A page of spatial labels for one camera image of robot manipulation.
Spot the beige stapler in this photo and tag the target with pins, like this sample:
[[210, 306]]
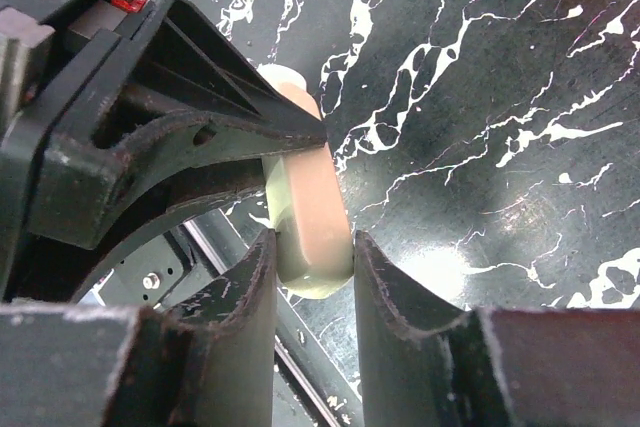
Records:
[[314, 246]]

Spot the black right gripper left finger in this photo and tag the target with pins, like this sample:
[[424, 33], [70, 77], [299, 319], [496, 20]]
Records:
[[206, 362]]

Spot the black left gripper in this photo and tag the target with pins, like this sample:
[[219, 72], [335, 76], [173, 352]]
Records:
[[89, 128]]

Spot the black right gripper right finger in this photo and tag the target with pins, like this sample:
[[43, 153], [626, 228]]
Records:
[[425, 362]]

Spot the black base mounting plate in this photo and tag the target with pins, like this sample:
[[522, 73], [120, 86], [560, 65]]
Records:
[[168, 269]]

